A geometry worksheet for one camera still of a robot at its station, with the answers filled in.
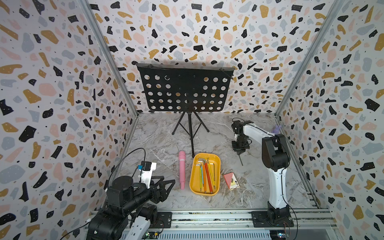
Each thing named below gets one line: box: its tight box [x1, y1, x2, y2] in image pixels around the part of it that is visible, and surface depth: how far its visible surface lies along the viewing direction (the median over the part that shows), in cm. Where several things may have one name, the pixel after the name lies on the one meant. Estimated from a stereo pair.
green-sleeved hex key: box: [195, 163, 202, 192], surface depth 92 cm
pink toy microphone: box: [179, 150, 186, 190], surface depth 91 cm
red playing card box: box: [223, 172, 240, 190], surface depth 87 cm
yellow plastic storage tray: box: [189, 152, 221, 197], surface depth 89 cm
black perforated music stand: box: [136, 63, 235, 158], surface depth 70 cm
